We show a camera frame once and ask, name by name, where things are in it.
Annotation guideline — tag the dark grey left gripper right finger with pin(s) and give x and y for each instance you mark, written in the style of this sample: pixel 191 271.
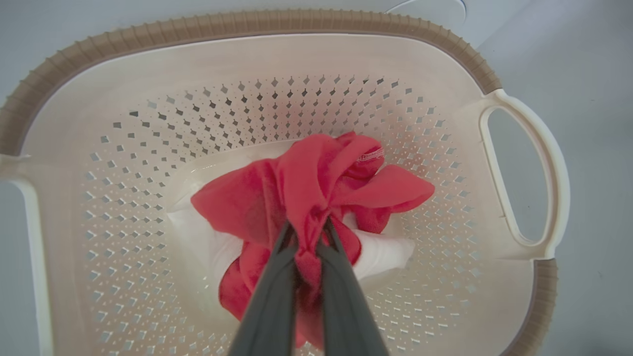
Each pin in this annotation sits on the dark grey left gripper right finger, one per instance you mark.
pixel 346 306

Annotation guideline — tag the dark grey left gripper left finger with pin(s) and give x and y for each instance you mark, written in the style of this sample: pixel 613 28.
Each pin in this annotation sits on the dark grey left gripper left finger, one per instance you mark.
pixel 269 306

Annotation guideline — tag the white garment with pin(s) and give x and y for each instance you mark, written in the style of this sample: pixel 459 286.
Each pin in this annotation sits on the white garment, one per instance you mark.
pixel 383 252

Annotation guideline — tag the red garment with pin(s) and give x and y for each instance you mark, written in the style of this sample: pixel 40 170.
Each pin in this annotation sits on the red garment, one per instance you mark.
pixel 306 183

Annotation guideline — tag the cream perforated laundry basket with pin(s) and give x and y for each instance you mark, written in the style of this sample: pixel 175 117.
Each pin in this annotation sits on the cream perforated laundry basket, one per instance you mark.
pixel 123 163

